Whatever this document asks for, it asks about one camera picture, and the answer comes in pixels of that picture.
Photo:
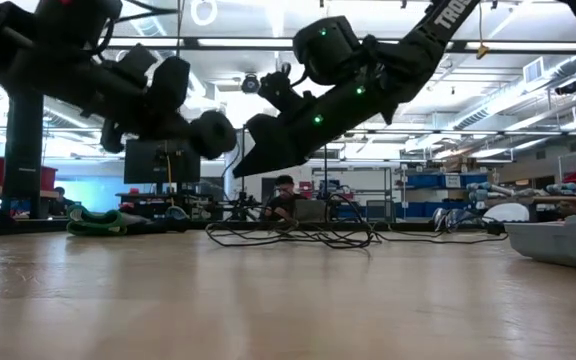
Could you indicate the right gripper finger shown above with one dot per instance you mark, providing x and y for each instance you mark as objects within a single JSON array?
[{"x": 265, "y": 145}]

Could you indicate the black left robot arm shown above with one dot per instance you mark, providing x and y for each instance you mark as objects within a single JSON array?
[{"x": 43, "y": 50}]

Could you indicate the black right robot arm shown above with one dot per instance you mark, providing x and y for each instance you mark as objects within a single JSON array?
[{"x": 408, "y": 65}]

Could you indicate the black monitor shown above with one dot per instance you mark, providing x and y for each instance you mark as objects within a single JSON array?
[{"x": 143, "y": 165}]

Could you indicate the black tripod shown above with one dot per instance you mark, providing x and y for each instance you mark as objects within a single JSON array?
[{"x": 242, "y": 204}]

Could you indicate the grey laptop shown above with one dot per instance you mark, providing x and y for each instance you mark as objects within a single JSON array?
[{"x": 310, "y": 211}]

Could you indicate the blue storage bin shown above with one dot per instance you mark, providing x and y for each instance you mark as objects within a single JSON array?
[{"x": 425, "y": 181}]

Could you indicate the black work glove green cuff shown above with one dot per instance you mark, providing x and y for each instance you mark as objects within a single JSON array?
[{"x": 93, "y": 222}]

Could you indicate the red storage bin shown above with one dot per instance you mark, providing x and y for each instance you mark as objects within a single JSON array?
[{"x": 49, "y": 177}]

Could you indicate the blue grey bundle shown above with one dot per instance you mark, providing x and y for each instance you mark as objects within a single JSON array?
[{"x": 450, "y": 219}]

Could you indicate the yellow hanging tag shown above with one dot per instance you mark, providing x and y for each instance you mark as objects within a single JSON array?
[{"x": 483, "y": 51}]

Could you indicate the white round object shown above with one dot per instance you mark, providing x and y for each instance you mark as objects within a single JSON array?
[{"x": 505, "y": 214}]

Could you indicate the white ceiling vent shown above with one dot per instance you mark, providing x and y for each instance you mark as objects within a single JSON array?
[{"x": 533, "y": 71}]

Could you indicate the black ceiling projector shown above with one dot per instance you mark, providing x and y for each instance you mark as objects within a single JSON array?
[{"x": 566, "y": 88}]

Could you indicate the grey plastic tool case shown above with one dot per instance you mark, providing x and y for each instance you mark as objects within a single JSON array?
[{"x": 558, "y": 245}]

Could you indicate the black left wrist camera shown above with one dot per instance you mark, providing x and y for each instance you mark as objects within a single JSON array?
[{"x": 135, "y": 60}]

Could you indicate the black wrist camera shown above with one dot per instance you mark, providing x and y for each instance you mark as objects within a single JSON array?
[
  {"x": 280, "y": 92},
  {"x": 135, "y": 60}
]

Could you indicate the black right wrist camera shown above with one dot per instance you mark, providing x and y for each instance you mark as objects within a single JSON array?
[{"x": 280, "y": 92}]

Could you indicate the black overhead camera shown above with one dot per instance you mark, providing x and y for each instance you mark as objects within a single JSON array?
[{"x": 250, "y": 84}]

